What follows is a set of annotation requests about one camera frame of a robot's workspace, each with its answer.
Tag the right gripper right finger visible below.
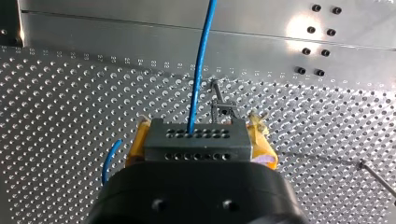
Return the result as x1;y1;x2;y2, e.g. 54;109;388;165
245;110;279;171

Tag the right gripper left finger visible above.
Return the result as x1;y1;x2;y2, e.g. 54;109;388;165
124;115;152;169

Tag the blue cable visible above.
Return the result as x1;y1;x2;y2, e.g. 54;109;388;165
101;0;252;187

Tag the metal post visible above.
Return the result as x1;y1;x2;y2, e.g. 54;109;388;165
210;79;239;125
358;160;396;201

